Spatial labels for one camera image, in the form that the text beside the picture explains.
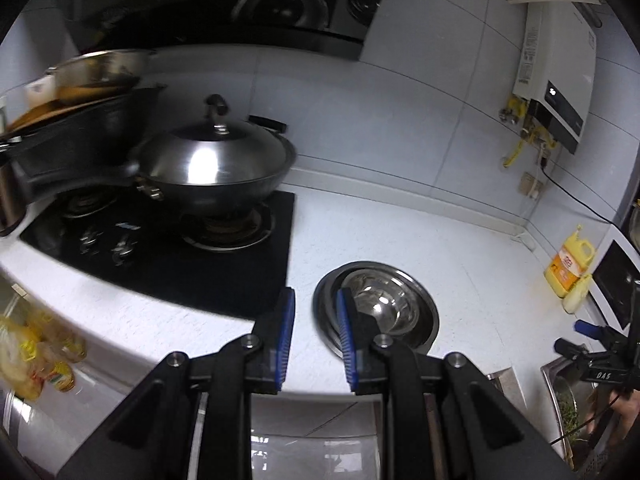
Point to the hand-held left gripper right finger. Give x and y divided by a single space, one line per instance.
345 342

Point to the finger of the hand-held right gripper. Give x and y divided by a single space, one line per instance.
570 349
586 329

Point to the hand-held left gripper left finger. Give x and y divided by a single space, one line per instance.
284 340

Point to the stainless steel bowl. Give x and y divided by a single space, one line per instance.
434 320

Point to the steel plate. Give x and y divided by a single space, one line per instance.
422 290

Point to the person's right forearm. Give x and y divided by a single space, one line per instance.
625 415

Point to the pale yellow sponge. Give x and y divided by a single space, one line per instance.
576 296

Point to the steel sink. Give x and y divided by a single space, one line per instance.
565 400

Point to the white microwave oven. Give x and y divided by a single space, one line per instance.
615 285

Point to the yellow detergent bottle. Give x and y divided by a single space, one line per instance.
570 260

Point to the black glass gas stove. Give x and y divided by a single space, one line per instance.
150 270

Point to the black wok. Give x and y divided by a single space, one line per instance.
225 197

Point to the steel wok lid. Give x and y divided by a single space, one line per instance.
210 155

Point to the yellow plastic bag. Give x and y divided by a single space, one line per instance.
20 355

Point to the white gas water heater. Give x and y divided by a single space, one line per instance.
560 60

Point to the black frying pan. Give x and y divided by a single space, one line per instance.
75 130

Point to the black range hood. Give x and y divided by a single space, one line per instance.
225 20

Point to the wooden cutting board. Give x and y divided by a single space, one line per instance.
55 107

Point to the steel mixing bowl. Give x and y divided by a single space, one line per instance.
100 67

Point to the white cup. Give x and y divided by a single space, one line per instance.
40 91

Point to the wall socket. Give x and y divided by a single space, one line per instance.
530 185

